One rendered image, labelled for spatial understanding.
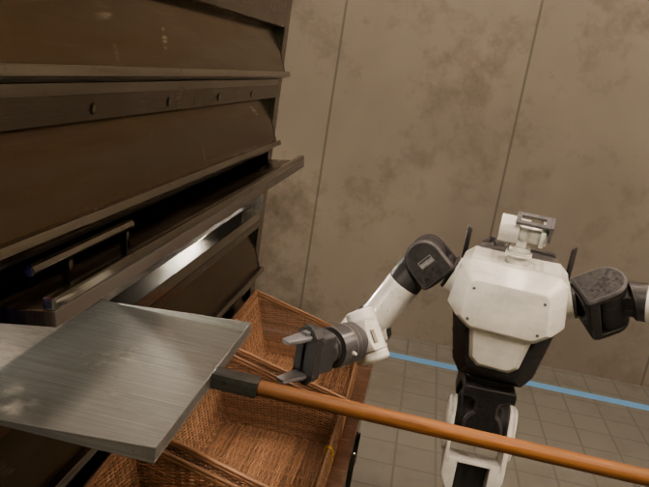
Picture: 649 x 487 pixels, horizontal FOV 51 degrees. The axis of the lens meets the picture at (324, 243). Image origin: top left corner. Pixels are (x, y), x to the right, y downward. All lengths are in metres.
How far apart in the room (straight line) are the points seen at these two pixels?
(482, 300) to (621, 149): 3.19
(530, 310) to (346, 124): 3.15
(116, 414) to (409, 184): 3.63
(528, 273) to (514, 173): 3.01
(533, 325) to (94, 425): 0.99
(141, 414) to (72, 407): 0.11
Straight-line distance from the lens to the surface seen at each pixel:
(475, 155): 4.62
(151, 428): 1.20
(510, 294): 1.65
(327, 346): 1.41
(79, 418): 1.22
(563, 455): 1.34
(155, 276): 1.88
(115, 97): 1.42
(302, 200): 4.75
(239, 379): 1.31
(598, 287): 1.71
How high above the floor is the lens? 1.80
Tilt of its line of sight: 15 degrees down
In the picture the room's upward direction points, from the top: 9 degrees clockwise
